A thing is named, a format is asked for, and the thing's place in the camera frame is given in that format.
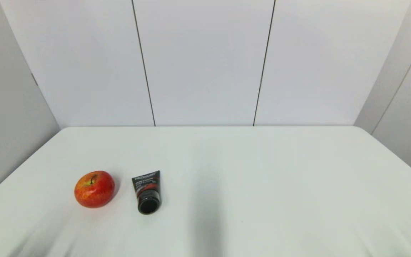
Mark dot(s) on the red yellow apple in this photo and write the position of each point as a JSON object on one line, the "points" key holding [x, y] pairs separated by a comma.
{"points": [[94, 189]]}

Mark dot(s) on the black cosmetic tube red print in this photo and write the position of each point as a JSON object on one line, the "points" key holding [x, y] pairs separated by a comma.
{"points": [[147, 192]]}

